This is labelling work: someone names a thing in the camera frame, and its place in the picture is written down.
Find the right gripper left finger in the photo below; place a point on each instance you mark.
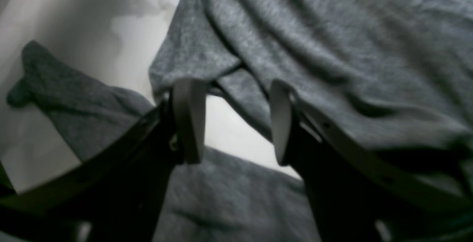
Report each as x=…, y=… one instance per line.
x=116, y=196

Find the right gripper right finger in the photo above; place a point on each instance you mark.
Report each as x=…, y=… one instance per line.
x=358, y=196

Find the grey long-sleeve t-shirt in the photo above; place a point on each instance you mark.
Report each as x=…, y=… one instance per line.
x=395, y=75

